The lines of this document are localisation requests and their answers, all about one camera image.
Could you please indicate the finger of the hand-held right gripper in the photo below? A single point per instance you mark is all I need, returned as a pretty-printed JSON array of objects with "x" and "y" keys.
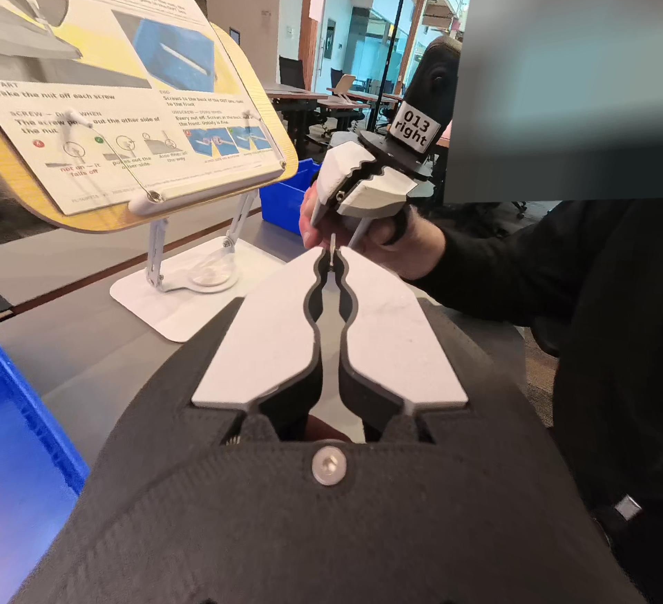
[
  {"x": 375, "y": 195},
  {"x": 339, "y": 166}
]

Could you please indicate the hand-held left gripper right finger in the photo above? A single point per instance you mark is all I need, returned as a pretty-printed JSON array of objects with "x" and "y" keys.
[{"x": 404, "y": 350}]

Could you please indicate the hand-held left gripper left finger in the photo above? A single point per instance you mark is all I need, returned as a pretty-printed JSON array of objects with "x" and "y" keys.
[{"x": 259, "y": 345}]

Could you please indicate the silver bolt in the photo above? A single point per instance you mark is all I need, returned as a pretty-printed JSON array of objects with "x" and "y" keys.
[{"x": 333, "y": 246}]

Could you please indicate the blue plastic bin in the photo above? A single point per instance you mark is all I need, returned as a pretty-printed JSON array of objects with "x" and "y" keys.
[
  {"x": 285, "y": 199},
  {"x": 31, "y": 459}
]

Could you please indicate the person's right forearm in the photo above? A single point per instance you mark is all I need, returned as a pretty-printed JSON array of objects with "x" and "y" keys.
[{"x": 492, "y": 272}]

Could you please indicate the person's right hand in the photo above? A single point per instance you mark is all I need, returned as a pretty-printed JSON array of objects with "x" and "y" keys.
[{"x": 414, "y": 251}]

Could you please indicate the dark wooden desk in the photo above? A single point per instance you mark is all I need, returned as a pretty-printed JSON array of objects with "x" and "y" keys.
[{"x": 290, "y": 92}]

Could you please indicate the black office chair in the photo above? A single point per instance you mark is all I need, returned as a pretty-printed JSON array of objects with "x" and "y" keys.
[{"x": 291, "y": 70}]

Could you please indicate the wooden pillar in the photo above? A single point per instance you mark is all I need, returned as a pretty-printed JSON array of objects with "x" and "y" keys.
[{"x": 306, "y": 34}]

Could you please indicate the person's black sweater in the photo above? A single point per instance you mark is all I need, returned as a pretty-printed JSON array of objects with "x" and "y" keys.
[{"x": 611, "y": 407}]

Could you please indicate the printed instruction sheet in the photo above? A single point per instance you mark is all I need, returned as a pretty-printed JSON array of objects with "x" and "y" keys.
[{"x": 129, "y": 96}]

